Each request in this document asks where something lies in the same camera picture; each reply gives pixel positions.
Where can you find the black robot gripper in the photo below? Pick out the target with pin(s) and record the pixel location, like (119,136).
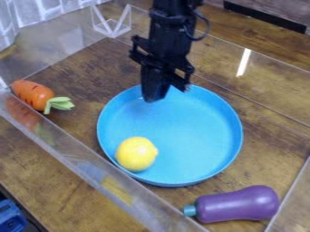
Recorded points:
(162,52)

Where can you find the yellow toy lemon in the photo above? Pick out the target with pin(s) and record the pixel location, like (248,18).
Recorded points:
(137,154)

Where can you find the orange toy carrot green leaves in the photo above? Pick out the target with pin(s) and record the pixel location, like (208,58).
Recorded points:
(41,97)

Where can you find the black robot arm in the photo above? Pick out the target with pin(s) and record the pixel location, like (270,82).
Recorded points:
(176,6)

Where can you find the blue round plastic tray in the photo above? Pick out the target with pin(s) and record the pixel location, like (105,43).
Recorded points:
(192,125)

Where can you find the dark wooden furniture edge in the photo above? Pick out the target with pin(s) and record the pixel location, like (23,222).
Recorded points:
(276,20)

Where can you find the white lattice curtain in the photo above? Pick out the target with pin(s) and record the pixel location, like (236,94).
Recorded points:
(21,13)

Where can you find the purple toy eggplant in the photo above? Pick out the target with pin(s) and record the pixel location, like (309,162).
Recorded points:
(252,203)

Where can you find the blue plastic object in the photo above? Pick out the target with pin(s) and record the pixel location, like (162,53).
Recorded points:
(13,221)

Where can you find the clear acrylic barrier wall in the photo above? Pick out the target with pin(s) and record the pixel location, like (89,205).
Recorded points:
(53,167)

